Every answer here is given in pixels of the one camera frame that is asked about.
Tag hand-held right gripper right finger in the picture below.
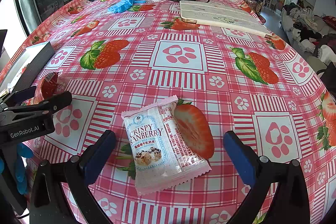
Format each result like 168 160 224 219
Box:
223 131 310 224

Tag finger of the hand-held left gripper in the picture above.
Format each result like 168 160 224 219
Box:
0 86 38 109
0 91 72 120

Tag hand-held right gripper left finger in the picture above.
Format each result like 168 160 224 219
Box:
30 130 116 224

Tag red snack packet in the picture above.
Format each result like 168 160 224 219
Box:
34 72 59 105

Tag white box with grey rim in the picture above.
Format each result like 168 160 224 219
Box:
0 42 55 98

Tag white pink snack packet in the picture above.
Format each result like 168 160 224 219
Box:
121 95 212 195

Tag person's left hand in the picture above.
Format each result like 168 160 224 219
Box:
14 143 34 194

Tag pink strawberry print tablecloth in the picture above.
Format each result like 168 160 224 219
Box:
0 0 336 224

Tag blue rubber gloves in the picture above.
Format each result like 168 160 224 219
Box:
107 0 137 14

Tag white folding drawing board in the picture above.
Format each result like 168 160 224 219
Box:
179 0 273 37

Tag sofa with clothes pile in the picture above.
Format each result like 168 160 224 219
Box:
281 2 336 64

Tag red cushion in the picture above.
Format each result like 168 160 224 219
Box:
322 15 336 29

